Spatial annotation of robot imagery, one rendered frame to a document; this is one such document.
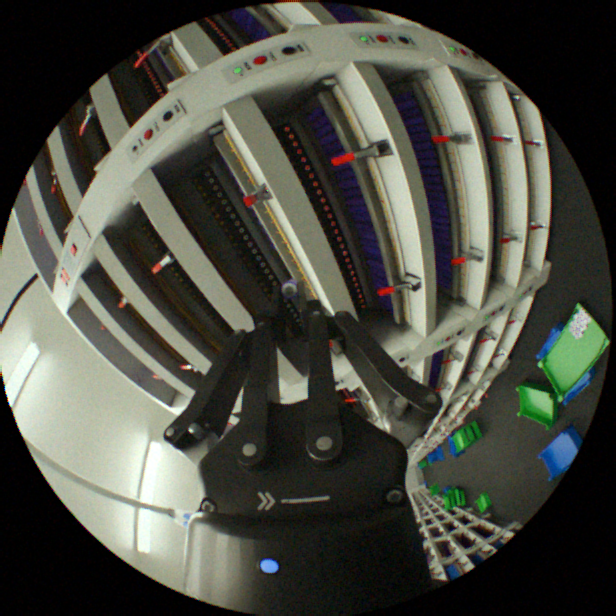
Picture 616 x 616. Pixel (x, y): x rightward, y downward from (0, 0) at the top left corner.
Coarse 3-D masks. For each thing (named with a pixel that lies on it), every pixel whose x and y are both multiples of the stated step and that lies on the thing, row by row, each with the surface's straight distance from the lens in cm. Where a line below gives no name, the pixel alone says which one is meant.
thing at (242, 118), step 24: (192, 120) 33; (216, 120) 37; (240, 120) 32; (264, 120) 33; (240, 144) 33; (264, 144) 31; (216, 168) 49; (264, 168) 30; (288, 168) 31; (288, 192) 30; (288, 216) 30; (312, 216) 32; (312, 240) 32; (312, 264) 33; (336, 264) 35; (336, 288) 36; (336, 360) 56
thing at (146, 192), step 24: (144, 192) 39; (168, 216) 37; (168, 240) 37; (192, 240) 36; (168, 264) 39; (192, 264) 37; (216, 264) 48; (192, 288) 60; (216, 288) 38; (216, 312) 62; (240, 312) 40; (288, 384) 57
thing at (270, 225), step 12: (216, 144) 38; (228, 144) 37; (228, 156) 36; (240, 168) 35; (240, 180) 35; (252, 180) 33; (264, 204) 35; (264, 216) 35; (276, 228) 35; (276, 240) 36; (288, 252) 36; (288, 264) 37; (300, 276) 39; (336, 348) 53
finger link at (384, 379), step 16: (336, 320) 14; (352, 320) 13; (352, 336) 12; (368, 336) 12; (352, 352) 12; (368, 352) 11; (384, 352) 11; (368, 368) 11; (384, 368) 10; (400, 368) 10; (368, 384) 11; (384, 384) 10; (400, 384) 9; (416, 384) 10; (384, 400) 10; (416, 400) 9; (432, 400) 9; (416, 416) 9; (432, 416) 9
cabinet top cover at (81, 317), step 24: (24, 192) 121; (24, 216) 112; (24, 240) 105; (48, 264) 99; (48, 288) 95; (72, 312) 92; (96, 336) 91; (120, 360) 92; (144, 384) 95; (168, 384) 102
